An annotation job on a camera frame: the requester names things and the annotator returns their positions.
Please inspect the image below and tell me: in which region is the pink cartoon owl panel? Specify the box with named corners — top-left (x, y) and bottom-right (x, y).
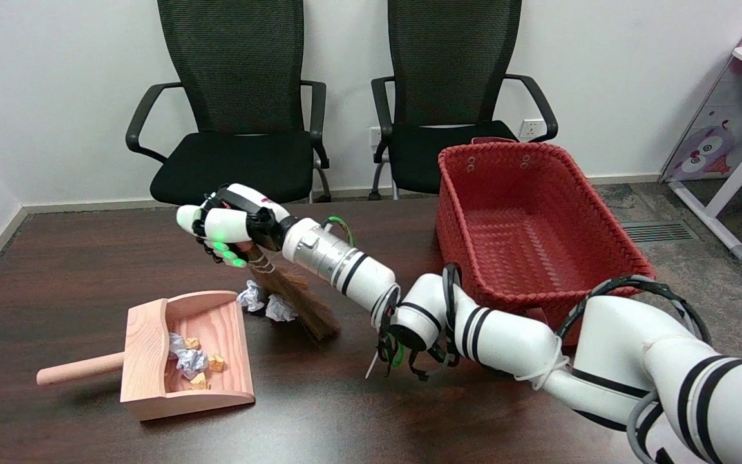
top-left (660, 61), bottom-right (742, 183)

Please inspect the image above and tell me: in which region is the white desk leg frame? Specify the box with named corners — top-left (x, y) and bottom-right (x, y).
top-left (669, 113), bottom-right (742, 262)

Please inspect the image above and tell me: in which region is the metal floor vent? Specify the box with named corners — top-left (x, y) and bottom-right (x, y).
top-left (621, 221), bottom-right (700, 244)

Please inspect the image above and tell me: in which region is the red woven basket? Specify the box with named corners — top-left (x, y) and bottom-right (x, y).
top-left (435, 137), bottom-right (656, 350)

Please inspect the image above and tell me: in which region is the brown straw hand broom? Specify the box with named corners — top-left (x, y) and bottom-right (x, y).
top-left (242, 242), bottom-right (343, 342)

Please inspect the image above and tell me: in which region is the black mesh office chair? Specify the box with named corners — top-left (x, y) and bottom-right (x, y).
top-left (371, 0), bottom-right (558, 199)
top-left (126, 0), bottom-right (332, 208)

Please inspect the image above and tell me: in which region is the wooden dustpan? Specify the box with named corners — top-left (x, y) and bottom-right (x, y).
top-left (36, 291), bottom-right (256, 422)

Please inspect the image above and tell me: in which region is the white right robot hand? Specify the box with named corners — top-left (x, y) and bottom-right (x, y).
top-left (176, 184), bottom-right (298, 268)

